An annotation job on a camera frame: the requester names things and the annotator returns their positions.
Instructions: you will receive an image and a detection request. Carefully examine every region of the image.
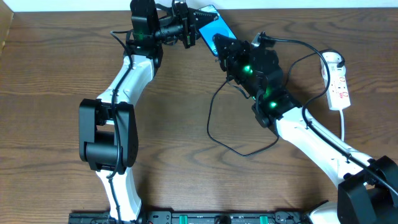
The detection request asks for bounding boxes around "blue screen Galaxy smartphone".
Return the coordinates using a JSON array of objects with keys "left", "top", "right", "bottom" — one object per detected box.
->
[{"left": 199, "top": 4, "right": 236, "bottom": 57}]

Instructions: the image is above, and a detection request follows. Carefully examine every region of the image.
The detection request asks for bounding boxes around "black USB charging cable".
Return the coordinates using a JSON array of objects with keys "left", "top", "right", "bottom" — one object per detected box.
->
[{"left": 206, "top": 49, "right": 346, "bottom": 157}]

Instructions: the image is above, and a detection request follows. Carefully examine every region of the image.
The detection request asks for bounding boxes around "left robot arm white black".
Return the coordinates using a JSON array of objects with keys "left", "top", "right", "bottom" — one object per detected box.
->
[{"left": 79, "top": 0, "right": 219, "bottom": 223}]

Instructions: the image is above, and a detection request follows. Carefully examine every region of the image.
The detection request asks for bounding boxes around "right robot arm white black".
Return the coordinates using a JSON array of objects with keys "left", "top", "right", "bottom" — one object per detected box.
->
[{"left": 213, "top": 33, "right": 397, "bottom": 224}]

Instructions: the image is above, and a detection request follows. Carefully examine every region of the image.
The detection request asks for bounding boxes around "white USB charger plug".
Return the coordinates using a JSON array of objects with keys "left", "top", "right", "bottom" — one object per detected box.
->
[{"left": 320, "top": 51, "right": 346, "bottom": 79}]

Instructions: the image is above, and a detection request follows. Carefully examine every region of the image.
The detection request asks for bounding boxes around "white power strip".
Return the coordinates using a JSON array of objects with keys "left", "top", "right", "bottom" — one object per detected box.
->
[{"left": 326, "top": 64, "right": 351, "bottom": 111}]

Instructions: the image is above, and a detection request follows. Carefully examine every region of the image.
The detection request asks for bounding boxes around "black left camera cable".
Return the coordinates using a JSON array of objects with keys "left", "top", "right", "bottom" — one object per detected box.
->
[{"left": 105, "top": 29, "right": 134, "bottom": 224}]

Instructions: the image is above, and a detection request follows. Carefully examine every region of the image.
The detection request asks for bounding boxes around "white power strip cord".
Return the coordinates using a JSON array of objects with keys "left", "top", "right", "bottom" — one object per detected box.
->
[{"left": 338, "top": 109, "right": 346, "bottom": 142}]

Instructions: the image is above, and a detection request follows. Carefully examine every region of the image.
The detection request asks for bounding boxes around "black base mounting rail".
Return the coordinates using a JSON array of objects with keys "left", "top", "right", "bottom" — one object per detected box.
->
[{"left": 67, "top": 211, "right": 310, "bottom": 224}]

